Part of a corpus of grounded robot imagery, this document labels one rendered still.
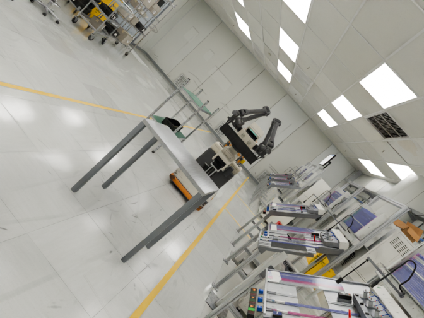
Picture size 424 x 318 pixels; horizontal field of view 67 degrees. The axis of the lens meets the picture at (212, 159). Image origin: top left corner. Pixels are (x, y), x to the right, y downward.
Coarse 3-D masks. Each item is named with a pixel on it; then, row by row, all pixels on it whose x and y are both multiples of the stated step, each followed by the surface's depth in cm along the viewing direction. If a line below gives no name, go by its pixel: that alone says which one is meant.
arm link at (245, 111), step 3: (264, 108) 401; (240, 111) 386; (243, 111) 386; (246, 111) 388; (249, 111) 390; (252, 111) 391; (255, 111) 393; (258, 111) 395; (261, 111) 397; (264, 111) 399; (240, 114) 386; (246, 114) 389; (267, 114) 403
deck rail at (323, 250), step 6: (276, 246) 314; (282, 246) 313; (288, 246) 312; (294, 246) 311; (300, 246) 310; (318, 246) 308; (318, 252) 307; (324, 252) 306; (330, 252) 305; (336, 252) 304; (342, 252) 303
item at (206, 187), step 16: (160, 128) 249; (176, 144) 252; (128, 160) 280; (176, 160) 226; (192, 160) 260; (112, 176) 283; (192, 176) 226; (208, 176) 265; (208, 192) 229; (192, 208) 265; (176, 224) 268; (144, 240) 230; (128, 256) 233
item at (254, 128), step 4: (252, 124) 415; (256, 124) 418; (248, 128) 415; (252, 128) 412; (256, 128) 415; (260, 128) 418; (248, 132) 419; (252, 132) 414; (256, 132) 411; (260, 132) 414; (252, 136) 417; (256, 136) 413; (260, 136) 412; (256, 140) 416
